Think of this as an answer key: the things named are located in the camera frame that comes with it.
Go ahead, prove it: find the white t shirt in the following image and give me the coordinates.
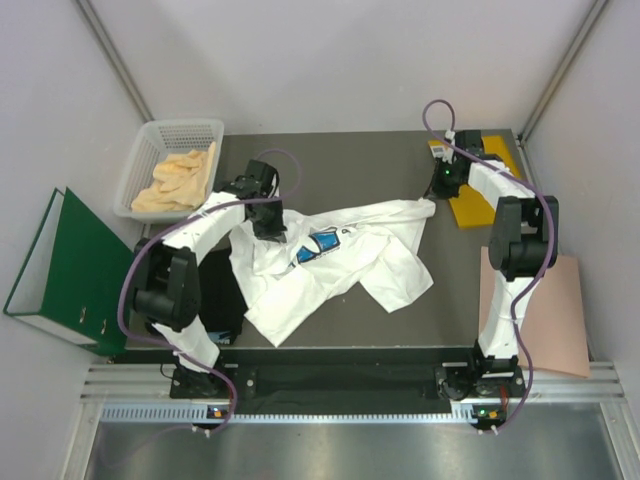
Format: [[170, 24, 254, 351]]
[[229, 198, 436, 347]]

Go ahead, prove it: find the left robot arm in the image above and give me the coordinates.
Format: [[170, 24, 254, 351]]
[[124, 160, 286, 399]]

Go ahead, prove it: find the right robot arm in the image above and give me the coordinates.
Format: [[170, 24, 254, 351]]
[[426, 130, 559, 401]]

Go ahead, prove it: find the orange t shirt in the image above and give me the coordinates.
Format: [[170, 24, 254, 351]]
[[131, 142, 217, 213]]

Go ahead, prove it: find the black folded t shirt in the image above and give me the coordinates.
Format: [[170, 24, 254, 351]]
[[142, 248, 249, 346]]

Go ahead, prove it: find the white plastic basket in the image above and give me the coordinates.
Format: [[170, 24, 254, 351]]
[[113, 118, 225, 224]]

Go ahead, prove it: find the pink paper sheet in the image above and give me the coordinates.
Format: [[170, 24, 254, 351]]
[[477, 245, 593, 379]]

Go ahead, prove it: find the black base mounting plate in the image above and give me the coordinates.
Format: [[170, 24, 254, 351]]
[[169, 363, 527, 402]]

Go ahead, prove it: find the green ring binder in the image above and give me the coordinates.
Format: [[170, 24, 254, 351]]
[[3, 189, 133, 357]]

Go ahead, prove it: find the grey slotted cable duct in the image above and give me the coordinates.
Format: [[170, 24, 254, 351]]
[[100, 403, 506, 425]]

